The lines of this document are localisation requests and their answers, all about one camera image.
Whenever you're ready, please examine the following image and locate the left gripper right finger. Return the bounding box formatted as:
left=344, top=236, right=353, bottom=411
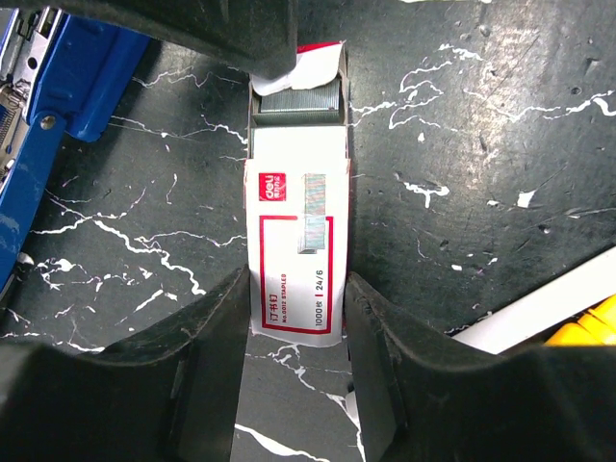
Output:
left=344, top=273, right=615, bottom=461

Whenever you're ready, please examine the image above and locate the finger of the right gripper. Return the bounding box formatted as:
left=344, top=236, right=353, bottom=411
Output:
left=42, top=0, right=298, bottom=78

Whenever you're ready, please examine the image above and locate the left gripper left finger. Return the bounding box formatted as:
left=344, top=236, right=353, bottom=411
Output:
left=1, top=268, right=250, bottom=461

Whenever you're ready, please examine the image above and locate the red white staple box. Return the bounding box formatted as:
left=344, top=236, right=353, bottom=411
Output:
left=244, top=41, right=351, bottom=347

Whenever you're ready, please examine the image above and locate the staples strip in box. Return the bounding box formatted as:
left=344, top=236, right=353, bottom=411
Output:
left=251, top=78, right=345, bottom=127

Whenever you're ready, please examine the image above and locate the white marker pen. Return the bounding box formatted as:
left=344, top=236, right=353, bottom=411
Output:
left=453, top=247, right=615, bottom=354

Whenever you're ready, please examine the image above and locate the yellow marker cap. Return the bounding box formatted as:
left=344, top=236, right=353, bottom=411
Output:
left=546, top=295, right=615, bottom=347

